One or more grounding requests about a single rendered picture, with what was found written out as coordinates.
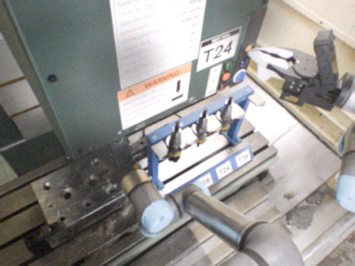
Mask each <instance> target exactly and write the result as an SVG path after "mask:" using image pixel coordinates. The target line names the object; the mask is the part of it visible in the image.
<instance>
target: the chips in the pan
mask: <svg viewBox="0 0 355 266"><path fill-rule="evenodd" d="M325 195H326V196H327V194H326V193H325V192H324V191H322V190H320V189H318V190H317V191H315V192H314V193H312V194H310V195H309V196H308V197H307V198H306V199H305V200H306V203H307V204H312V205H313V206H319V205H321V203H322V202H323V201H322V200H323V199H324V197H325ZM321 206H322V205H321ZM296 207H297V208H296ZM296 207H295V208H296V209H293V210H290V212H288V213H287V214H286V221H285V223H286V226H289V227H295V228H297V229H298V230H299V229H302V230H306V229H308V227H309V226H311V225H312V220H313V216H314V213H315V209H314V208H311V207H310V206H309V205H307V206H305V205H304V206H296Z"/></svg>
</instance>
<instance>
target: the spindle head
mask: <svg viewBox="0 0 355 266"><path fill-rule="evenodd" d="M268 2H269V0H206V4H205V11H204V15H203V23H202V30H201V34H200V42H201V41H205V40H206V39H209V38H212V37H215V36H216V35H220V34H222V33H224V32H227V31H230V30H232V29H235V28H238V27H239V26H241V32H240V33H239V39H238V42H237V44H236V50H235V52H234V55H233V56H232V57H229V58H227V59H224V60H222V61H221V62H217V63H215V64H213V65H211V66H209V67H206V68H204V69H202V70H200V71H196V70H197V65H198V58H197V59H194V60H192V61H190V62H191V73H190V78H189V90H188V94H187V99H186V100H185V101H183V102H182V103H179V104H177V105H175V106H172V107H171V108H169V109H165V110H164V111H162V112H160V113H158V114H155V115H153V116H151V117H150V118H147V119H145V120H144V121H141V122H139V123H135V124H134V125H133V126H131V127H127V128H126V129H124V130H123V127H122V122H121V111H120V107H119V99H118V92H119V91H123V90H124V89H127V88H130V87H132V86H134V85H137V84H139V83H141V82H144V81H147V80H148V79H151V78H154V77H155V76H152V77H150V78H148V79H145V80H142V81H141V82H137V83H135V84H134V85H130V86H129V87H126V88H123V89H121V81H120V76H119V68H118V58H117V54H116V45H115V41H114V28H113V23H112V10H111V5H110V0H0V32H1V34H2V35H3V38H4V39H5V41H6V44H7V45H8V48H9V49H10V50H11V52H12V54H13V55H14V57H15V60H16V62H17V64H18V65H19V67H20V69H21V71H22V73H23V74H24V76H25V78H26V81H27V82H28V83H29V86H30V88H31V89H32V91H33V93H34V94H35V97H36V99H37V100H38V103H39V104H40V106H41V108H42V109H43V111H44V114H46V117H47V119H48V121H49V122H50V124H51V127H52V128H53V130H54V132H55V134H56V135H57V137H58V138H59V141H60V142H61V144H62V147H63V148H64V151H65V152H66V153H67V155H69V156H71V159H72V160H75V159H79V158H80V157H82V156H85V155H86V154H88V153H91V152H93V151H95V150H97V149H99V148H101V147H103V146H105V145H107V144H109V143H111V142H113V141H116V140H118V139H120V138H122V137H124V136H125V135H128V134H130V133H132V132H135V131H136V130H139V129H141V128H142V127H145V126H147V125H149V124H151V123H153V122H155V121H158V120H159V119H161V118H164V117H165V116H168V115H169V114H172V113H173V112H176V111H178V110H180V109H182V108H184V107H186V106H189V105H190V104H192V103H195V102H197V101H198V100H201V99H203V98H204V97H205V94H206V91H207V84H208V81H209V73H210V70H211V68H213V67H217V66H218V65H219V64H222V67H221V71H220V75H219V78H218V85H217V88H216V91H215V92H217V91H218V86H219V85H220V84H221V83H222V81H221V76H222V75H223V74H224V72H226V71H224V69H223V67H224V64H225V63H226V62H227V61H228V60H233V62H234V63H233V66H232V67H231V68H230V70H228V71H230V77H229V78H228V79H226V81H224V82H227V87H228V86H230V82H231V79H232V76H233V72H234V68H235V66H236V61H237V59H238V56H239V51H240V49H241V45H242V41H243V37H244V35H245V30H246V27H247V25H248V19H249V17H250V13H251V12H256V11H257V10H260V9H263V8H265V7H267V6H268ZM199 51H200V45H199V49H198V55H199ZM190 62H186V63H184V64H188V63H190ZM184 64H181V65H180V66H182V65H184ZM180 66H177V67H180ZM177 67H174V68H172V69H170V70H168V71H171V70H174V69H176V68H177ZM168 71H165V72H162V73H159V74H157V75H156V76H159V75H161V74H163V73H166V72H168Z"/></svg>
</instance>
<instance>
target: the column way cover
mask: <svg viewBox="0 0 355 266"><path fill-rule="evenodd" d="M0 103H1V106H3V108H4V109H5V111H6V113H7V115H8V117H9V118H12V120H13V121H14V122H15V124H16V126H17V128H18V129H19V131H20V132H21V134H22V135H23V136H24V138H25V140H26V139H30V138H32V137H33V136H35V135H38V134H41V133H43V132H46V131H47V130H51V129H53V128H52V127H51V124H50V122H49V121H48V119H47V117H46V114H44V111H43V109H42V108H41V106H40V104H39V103H38V100H37V99H36V97H35V94H34V93H33V91H32V89H31V88H30V86H29V83H28V82H27V81H26V78H25V76H24V74H23V73H22V71H21V69H20V67H19V65H18V64H17V62H16V60H15V57H14V55H13V54H12V52H11V50H10V49H9V48H8V45H7V44H6V41H5V39H4V38H3V35H2V34H1V32H0Z"/></svg>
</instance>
